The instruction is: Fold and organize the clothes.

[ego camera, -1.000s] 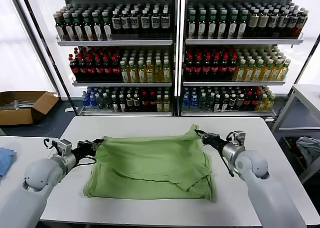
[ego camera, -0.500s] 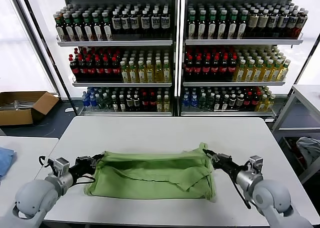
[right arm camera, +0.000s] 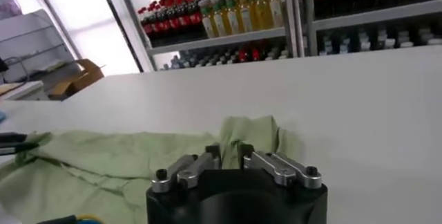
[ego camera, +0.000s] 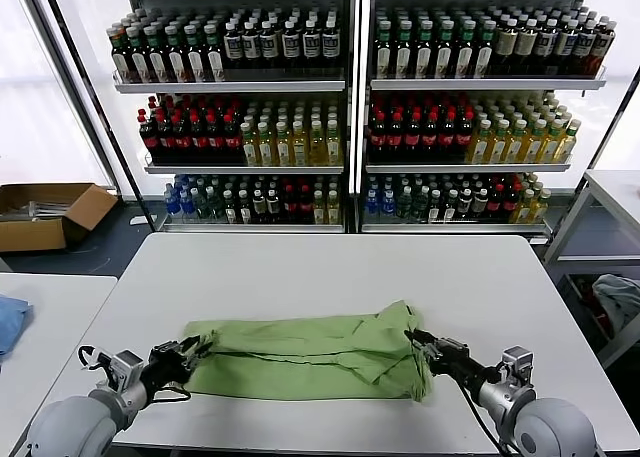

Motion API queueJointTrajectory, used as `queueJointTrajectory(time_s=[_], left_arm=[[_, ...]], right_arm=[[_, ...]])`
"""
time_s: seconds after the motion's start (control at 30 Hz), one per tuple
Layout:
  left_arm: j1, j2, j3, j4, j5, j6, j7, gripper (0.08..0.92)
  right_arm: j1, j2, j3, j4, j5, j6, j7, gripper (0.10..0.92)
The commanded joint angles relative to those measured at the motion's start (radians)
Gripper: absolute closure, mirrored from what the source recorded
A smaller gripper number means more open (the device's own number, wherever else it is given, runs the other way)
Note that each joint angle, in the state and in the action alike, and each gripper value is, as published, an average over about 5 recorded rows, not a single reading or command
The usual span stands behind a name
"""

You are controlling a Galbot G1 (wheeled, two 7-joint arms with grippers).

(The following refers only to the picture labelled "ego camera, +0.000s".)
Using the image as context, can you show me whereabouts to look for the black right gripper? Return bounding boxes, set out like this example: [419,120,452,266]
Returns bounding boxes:
[403,330,496,386]

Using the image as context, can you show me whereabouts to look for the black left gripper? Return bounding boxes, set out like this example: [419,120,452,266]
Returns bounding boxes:
[142,334,215,391]

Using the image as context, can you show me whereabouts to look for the green polo shirt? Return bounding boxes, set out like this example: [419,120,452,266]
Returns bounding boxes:
[179,299,435,404]

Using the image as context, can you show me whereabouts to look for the red cap cola bottle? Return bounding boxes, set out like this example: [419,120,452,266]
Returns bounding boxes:
[139,109,161,164]
[283,186,300,225]
[157,111,177,164]
[369,111,390,163]
[487,186,505,223]
[207,112,226,164]
[173,112,194,164]
[502,186,521,223]
[190,112,210,164]
[422,111,441,163]
[439,111,459,163]
[387,111,407,163]
[298,186,315,225]
[456,110,476,163]
[223,112,244,164]
[405,111,424,163]

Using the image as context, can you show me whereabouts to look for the blue folded cloth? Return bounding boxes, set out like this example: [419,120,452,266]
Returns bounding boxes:
[0,294,35,363]

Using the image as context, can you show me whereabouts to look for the brown cardboard box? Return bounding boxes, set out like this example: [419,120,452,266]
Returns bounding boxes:
[0,182,120,254]

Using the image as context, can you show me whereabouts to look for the pale grey cloth bundle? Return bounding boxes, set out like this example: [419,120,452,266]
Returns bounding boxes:
[592,274,640,348]

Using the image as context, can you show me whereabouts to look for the silver metal parts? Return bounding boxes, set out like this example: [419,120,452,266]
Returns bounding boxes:
[0,201,71,223]

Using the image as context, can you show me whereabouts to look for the grey metal shelf unit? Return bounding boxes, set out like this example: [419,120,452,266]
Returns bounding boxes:
[79,0,359,234]
[359,0,609,236]

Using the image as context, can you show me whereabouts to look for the white cap navy label bottle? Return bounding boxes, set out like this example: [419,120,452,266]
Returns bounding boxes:
[572,20,596,76]
[534,18,559,76]
[589,21,617,76]
[223,20,245,71]
[302,19,322,71]
[259,20,280,71]
[282,20,303,71]
[242,20,264,71]
[322,18,342,71]
[554,18,576,76]

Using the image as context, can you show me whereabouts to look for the white cap beige label bottle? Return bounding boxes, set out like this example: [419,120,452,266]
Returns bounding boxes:
[494,18,519,76]
[514,18,539,76]

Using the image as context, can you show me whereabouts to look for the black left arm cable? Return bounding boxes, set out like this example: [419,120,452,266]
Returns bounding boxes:
[149,384,194,403]

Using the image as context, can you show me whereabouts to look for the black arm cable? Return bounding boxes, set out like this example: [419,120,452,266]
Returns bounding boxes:
[452,376,506,453]
[149,384,194,403]

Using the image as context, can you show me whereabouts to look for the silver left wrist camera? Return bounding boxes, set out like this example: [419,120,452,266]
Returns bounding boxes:
[97,349,146,393]

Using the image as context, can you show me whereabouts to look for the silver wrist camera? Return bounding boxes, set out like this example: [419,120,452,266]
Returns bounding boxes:
[499,345,536,389]
[97,349,146,393]

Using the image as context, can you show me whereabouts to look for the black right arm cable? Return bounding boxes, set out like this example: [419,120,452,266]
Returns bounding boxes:
[452,376,506,453]

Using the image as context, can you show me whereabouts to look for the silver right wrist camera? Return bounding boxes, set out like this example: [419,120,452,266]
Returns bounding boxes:
[499,345,536,389]

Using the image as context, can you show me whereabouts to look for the grey frame side table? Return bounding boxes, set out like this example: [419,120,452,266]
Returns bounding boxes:
[542,169,640,371]

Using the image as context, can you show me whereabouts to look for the black slanted frame post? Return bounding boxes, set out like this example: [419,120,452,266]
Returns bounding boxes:
[39,0,159,233]
[584,66,640,176]

